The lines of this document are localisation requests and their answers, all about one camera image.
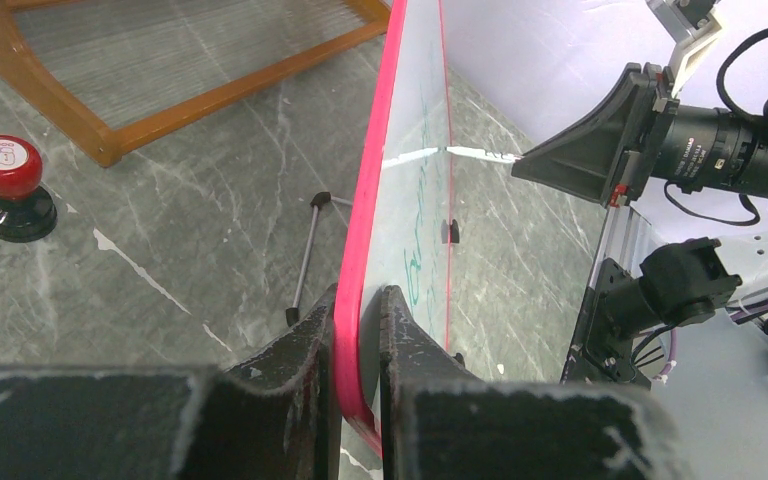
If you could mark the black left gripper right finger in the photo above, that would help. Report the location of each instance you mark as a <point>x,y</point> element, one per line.
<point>439,421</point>

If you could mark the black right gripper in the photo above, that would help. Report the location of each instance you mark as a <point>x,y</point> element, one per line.
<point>608,156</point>

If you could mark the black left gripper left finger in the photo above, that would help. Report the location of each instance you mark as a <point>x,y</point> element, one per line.
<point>272,416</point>

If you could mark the pink-framed whiteboard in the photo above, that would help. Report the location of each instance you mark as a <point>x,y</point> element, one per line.
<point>401,212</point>

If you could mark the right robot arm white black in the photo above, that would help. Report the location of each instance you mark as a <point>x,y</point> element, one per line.
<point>715,148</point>

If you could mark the metal whiteboard stand leg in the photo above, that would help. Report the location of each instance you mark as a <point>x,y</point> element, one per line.
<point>317,204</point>

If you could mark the orange wooden rack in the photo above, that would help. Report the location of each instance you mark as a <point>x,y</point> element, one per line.
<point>114,76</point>

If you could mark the aluminium frame rail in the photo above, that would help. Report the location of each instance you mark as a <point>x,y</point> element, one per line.
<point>627,238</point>

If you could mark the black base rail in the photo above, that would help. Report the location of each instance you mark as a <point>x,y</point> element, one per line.
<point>680,284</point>

